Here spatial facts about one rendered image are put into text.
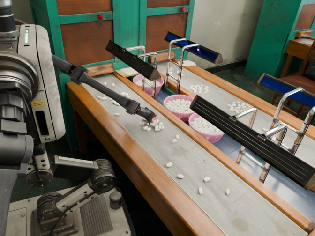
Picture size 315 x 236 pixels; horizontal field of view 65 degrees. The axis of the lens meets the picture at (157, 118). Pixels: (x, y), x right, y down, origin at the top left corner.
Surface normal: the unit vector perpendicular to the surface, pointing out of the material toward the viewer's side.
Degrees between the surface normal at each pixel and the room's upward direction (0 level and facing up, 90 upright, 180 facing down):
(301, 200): 0
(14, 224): 0
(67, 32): 90
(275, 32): 90
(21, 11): 90
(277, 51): 90
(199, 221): 0
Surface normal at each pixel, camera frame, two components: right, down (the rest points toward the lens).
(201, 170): 0.06, -0.82
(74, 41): 0.58, 0.49
